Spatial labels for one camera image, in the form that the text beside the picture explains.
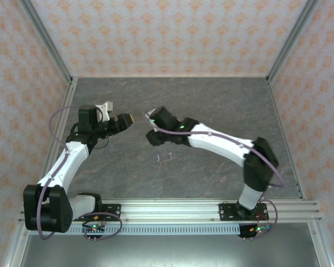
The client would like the grey metal panel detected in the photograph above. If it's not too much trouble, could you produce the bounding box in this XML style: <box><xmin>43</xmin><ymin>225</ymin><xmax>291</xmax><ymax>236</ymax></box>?
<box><xmin>19</xmin><ymin>235</ymin><xmax>323</xmax><ymax>267</ymax></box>

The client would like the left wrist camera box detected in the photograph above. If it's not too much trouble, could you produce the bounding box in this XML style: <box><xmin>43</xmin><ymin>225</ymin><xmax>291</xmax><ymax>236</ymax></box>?
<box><xmin>95</xmin><ymin>101</ymin><xmax>114</xmax><ymax>122</ymax></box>

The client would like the aluminium table side rail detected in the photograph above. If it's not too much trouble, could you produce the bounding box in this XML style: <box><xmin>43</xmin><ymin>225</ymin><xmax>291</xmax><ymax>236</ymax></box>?
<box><xmin>40</xmin><ymin>77</ymin><xmax>79</xmax><ymax>195</ymax></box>
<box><xmin>267</xmin><ymin>77</ymin><xmax>307</xmax><ymax>200</ymax></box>

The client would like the aluminium corner frame post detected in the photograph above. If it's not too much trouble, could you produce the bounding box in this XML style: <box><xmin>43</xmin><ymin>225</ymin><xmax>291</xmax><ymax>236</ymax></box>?
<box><xmin>18</xmin><ymin>0</ymin><xmax>74</xmax><ymax>84</ymax></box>
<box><xmin>266</xmin><ymin>0</ymin><xmax>320</xmax><ymax>84</ymax></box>

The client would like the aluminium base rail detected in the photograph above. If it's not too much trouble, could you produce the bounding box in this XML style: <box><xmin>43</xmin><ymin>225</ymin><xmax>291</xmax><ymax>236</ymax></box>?
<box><xmin>18</xmin><ymin>199</ymin><xmax>323</xmax><ymax>223</ymax></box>

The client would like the slotted grey cable duct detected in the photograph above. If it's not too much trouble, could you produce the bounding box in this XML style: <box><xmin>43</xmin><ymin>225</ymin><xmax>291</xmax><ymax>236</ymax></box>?
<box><xmin>30</xmin><ymin>224</ymin><xmax>242</xmax><ymax>236</ymax></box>

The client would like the aluminium lower frame beam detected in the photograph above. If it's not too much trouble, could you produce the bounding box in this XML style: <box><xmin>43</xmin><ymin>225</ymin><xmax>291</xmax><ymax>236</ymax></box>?
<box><xmin>2</xmin><ymin>222</ymin><xmax>31</xmax><ymax>267</ymax></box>
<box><xmin>308</xmin><ymin>222</ymin><xmax>334</xmax><ymax>267</ymax></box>

